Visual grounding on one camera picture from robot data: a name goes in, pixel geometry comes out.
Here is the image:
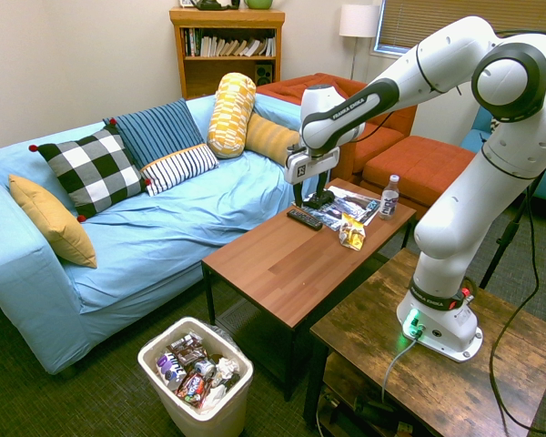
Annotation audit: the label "blue striped pillow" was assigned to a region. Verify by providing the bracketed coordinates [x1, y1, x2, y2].
[103, 98, 206, 170]

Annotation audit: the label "silver drink can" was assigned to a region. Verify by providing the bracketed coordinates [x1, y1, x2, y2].
[194, 359, 217, 381]

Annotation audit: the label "black game controller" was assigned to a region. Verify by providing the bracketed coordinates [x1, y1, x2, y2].
[302, 189, 337, 210]

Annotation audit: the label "yellow striped cushion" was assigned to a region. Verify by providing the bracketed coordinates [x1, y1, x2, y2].
[244, 112, 301, 168]

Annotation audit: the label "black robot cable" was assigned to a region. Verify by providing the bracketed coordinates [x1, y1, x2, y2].
[488, 28, 546, 434]

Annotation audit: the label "mustard yellow pillow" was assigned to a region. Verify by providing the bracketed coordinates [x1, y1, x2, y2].
[7, 174, 98, 269]

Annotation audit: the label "yellow patterned bolster pillow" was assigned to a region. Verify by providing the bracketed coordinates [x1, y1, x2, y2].
[206, 72, 258, 159]

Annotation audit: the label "row of books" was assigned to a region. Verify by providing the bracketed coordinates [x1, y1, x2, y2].
[182, 27, 278, 59]

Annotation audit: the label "black TV remote control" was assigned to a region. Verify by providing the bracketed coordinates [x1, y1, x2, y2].
[286, 207, 324, 232]

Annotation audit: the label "discarded bottle purple label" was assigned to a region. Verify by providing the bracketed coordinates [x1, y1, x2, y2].
[156, 351, 188, 391]

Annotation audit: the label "floor vent grille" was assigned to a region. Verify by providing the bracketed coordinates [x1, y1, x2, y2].
[215, 297, 261, 339]

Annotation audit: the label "wooden bookshelf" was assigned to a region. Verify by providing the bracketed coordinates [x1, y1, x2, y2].
[168, 7, 287, 101]

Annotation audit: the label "rustic dark wood robot table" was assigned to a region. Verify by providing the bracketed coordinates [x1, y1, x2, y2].
[302, 248, 546, 437]

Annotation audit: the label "orange armchair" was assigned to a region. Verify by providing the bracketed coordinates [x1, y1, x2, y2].
[256, 72, 420, 184]

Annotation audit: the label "black item on bookshelf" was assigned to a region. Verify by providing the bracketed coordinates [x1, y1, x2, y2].
[192, 0, 242, 12]

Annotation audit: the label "orange ottoman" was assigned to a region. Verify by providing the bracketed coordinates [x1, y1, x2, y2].
[359, 134, 477, 220]

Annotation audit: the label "black white checkered pillow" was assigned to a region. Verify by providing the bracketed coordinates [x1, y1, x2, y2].
[28, 117, 152, 224]

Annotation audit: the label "black camera stand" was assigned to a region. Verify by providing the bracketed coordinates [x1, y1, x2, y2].
[479, 168, 546, 290]

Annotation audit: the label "wooden coffee table black legs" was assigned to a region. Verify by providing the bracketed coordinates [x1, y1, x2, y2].
[201, 177, 418, 401]

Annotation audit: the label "crumpled white paper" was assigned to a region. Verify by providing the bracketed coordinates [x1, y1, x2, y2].
[215, 356, 241, 381]

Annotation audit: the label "grey base cable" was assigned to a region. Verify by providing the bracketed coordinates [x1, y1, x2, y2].
[380, 337, 420, 405]

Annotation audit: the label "light blue sofa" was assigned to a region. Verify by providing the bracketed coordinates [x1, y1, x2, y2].
[0, 93, 318, 376]

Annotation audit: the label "small black speaker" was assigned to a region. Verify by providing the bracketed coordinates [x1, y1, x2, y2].
[254, 63, 275, 86]

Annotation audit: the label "white plastic trash bin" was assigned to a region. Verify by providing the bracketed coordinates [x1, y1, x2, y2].
[136, 316, 255, 437]

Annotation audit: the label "dark cover magazine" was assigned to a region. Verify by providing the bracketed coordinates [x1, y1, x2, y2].
[292, 187, 349, 231]

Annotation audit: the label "business magazine white title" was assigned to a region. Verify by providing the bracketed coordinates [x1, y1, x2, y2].
[329, 184, 383, 228]

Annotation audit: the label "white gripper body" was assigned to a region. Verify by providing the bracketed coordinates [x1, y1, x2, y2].
[283, 145, 340, 186]

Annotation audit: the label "red snack wrapper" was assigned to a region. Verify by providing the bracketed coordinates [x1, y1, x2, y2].
[176, 371, 214, 407]

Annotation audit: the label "yellow chip bag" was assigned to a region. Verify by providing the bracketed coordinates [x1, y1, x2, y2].
[338, 212, 368, 251]

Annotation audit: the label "brown chocolate wrapper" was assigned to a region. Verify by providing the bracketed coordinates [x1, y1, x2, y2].
[167, 333, 208, 366]

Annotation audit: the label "white shade floor lamp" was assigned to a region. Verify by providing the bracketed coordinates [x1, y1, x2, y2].
[338, 4, 382, 82]

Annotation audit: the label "navy white striped pillow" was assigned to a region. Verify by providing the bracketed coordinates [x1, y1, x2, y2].
[139, 143, 220, 198]

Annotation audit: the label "clear water bottle purple label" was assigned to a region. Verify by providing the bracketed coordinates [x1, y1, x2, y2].
[379, 174, 401, 221]

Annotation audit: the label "wooden window blinds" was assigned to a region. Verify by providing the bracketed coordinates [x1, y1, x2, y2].
[374, 0, 546, 56]

